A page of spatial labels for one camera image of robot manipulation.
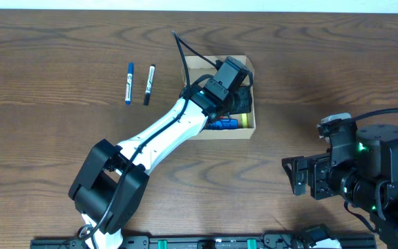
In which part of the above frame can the cardboard box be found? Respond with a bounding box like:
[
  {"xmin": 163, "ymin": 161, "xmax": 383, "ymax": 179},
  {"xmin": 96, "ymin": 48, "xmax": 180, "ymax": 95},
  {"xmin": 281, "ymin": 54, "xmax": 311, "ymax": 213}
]
[{"xmin": 182, "ymin": 55, "xmax": 256, "ymax": 140}]

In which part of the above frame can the yellow highlighter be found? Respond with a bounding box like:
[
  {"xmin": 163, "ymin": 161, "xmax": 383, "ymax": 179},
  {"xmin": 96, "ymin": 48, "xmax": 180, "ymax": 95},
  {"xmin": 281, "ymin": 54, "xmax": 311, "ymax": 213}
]
[{"xmin": 241, "ymin": 113, "xmax": 249, "ymax": 129}]

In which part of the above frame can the blue plastic whiteboard eraser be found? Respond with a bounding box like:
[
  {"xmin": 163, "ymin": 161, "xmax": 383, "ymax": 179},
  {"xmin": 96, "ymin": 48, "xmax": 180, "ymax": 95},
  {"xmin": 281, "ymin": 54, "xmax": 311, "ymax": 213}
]
[{"xmin": 207, "ymin": 119, "xmax": 238, "ymax": 130}]

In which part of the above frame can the black whiteboard marker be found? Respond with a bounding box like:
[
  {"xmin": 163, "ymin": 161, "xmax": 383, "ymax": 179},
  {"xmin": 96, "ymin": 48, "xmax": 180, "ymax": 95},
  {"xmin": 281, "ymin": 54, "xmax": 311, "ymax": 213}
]
[{"xmin": 143, "ymin": 64, "xmax": 155, "ymax": 106}]

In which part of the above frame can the blue whiteboard marker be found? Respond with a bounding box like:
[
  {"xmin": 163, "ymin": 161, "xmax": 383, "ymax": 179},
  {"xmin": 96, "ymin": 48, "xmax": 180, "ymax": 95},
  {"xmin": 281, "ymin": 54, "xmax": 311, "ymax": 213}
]
[{"xmin": 124, "ymin": 62, "xmax": 134, "ymax": 105}]

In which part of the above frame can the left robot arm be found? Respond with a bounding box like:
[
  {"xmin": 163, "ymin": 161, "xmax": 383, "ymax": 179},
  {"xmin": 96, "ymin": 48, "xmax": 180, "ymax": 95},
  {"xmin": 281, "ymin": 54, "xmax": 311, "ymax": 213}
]
[{"xmin": 68, "ymin": 56, "xmax": 254, "ymax": 248}]

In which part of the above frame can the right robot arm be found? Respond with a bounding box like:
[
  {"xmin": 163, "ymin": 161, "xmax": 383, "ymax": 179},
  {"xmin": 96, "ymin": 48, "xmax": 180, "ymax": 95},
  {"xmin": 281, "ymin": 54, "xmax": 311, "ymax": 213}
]
[{"xmin": 282, "ymin": 120, "xmax": 398, "ymax": 248}]

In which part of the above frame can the right black cable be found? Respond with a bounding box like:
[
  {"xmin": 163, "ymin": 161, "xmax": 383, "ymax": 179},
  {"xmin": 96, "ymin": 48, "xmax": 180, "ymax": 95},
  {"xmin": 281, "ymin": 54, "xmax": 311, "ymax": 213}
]
[{"xmin": 352, "ymin": 107, "xmax": 398, "ymax": 122}]

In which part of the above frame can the black cable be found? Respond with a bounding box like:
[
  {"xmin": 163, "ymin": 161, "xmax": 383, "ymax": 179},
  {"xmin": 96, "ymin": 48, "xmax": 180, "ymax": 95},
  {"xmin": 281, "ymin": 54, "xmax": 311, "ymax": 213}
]
[
  {"xmin": 352, "ymin": 107, "xmax": 398, "ymax": 122},
  {"xmin": 77, "ymin": 30, "xmax": 220, "ymax": 243}
]

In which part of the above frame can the left black cable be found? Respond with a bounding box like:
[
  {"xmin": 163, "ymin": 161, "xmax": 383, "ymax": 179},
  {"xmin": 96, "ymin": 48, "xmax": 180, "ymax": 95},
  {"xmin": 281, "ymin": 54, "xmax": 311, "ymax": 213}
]
[{"xmin": 77, "ymin": 30, "xmax": 220, "ymax": 243}]

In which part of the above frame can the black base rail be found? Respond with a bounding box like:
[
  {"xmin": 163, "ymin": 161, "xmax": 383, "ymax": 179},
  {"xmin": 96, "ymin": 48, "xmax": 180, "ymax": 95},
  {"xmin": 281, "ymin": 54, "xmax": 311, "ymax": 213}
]
[{"xmin": 30, "ymin": 233, "xmax": 377, "ymax": 249}]

